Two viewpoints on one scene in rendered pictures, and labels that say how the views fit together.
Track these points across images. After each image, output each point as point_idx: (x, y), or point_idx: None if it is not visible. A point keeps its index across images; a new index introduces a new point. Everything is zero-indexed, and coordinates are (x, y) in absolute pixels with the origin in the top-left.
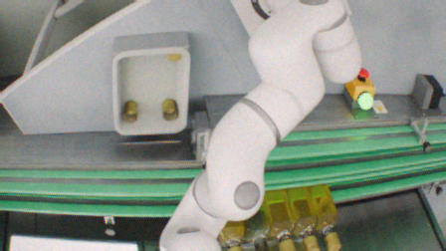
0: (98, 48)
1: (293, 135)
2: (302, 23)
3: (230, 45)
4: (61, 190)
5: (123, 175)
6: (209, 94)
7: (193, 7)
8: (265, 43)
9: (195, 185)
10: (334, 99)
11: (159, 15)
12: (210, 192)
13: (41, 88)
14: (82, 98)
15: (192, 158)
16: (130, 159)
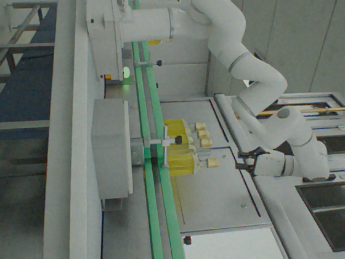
0: (90, 156)
1: (143, 111)
2: (231, 4)
3: (97, 94)
4: (182, 258)
5: (154, 208)
6: None
7: (92, 76)
8: (241, 21)
9: (249, 110)
10: (111, 88)
11: (90, 95)
12: (281, 86)
13: (91, 247)
14: (96, 214)
15: (140, 166)
16: (142, 200)
